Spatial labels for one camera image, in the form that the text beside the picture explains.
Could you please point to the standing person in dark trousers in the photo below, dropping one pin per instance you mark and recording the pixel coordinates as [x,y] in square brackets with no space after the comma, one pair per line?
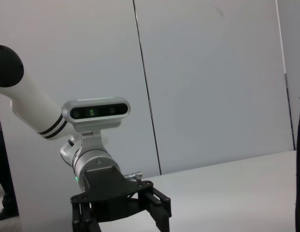
[2,157]

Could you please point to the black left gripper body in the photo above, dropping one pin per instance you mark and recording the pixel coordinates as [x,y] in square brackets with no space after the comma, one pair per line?
[109,191]

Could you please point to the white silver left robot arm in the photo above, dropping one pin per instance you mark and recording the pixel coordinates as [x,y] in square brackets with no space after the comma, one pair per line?
[31,96]

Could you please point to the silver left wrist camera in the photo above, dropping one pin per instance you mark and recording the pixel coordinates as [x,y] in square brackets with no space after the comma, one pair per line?
[96,112]

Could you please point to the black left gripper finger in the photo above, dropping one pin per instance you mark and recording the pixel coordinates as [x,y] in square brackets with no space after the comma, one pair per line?
[157,205]
[83,217]

